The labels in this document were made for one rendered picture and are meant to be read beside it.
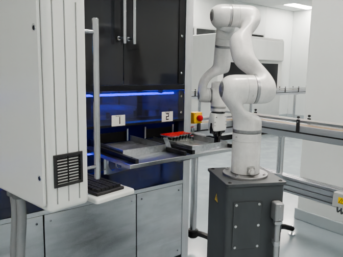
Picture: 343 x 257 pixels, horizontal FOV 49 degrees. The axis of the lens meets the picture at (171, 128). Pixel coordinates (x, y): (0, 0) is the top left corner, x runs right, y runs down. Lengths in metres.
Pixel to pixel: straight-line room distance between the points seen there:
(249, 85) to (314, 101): 1.87
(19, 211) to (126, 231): 0.79
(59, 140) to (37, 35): 0.35
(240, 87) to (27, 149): 0.83
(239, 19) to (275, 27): 9.04
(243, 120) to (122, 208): 0.98
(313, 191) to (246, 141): 1.28
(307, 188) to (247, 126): 1.32
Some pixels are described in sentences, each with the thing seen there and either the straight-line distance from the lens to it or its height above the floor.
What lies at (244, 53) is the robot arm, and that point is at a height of 1.37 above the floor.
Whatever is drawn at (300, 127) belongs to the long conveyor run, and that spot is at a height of 0.92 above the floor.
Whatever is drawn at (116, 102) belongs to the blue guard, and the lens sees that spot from 2.08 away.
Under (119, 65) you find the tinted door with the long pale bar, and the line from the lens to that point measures 2.09.
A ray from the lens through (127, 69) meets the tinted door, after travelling 2.12.
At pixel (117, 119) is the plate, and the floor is 1.03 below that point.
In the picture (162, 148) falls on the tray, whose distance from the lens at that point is 1.96.
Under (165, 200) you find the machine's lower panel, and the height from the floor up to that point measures 0.49.
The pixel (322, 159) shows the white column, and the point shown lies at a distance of 3.40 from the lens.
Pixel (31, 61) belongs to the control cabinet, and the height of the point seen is 1.32.
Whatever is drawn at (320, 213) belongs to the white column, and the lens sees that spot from 3.52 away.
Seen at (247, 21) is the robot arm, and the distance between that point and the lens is 1.77.
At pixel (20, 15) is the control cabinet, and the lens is 1.41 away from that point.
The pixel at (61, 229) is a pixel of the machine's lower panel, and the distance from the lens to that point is 2.09.
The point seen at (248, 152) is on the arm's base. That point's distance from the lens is 1.58.
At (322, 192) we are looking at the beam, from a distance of 2.75.
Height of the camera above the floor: 1.30
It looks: 9 degrees down
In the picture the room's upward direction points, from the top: 1 degrees clockwise
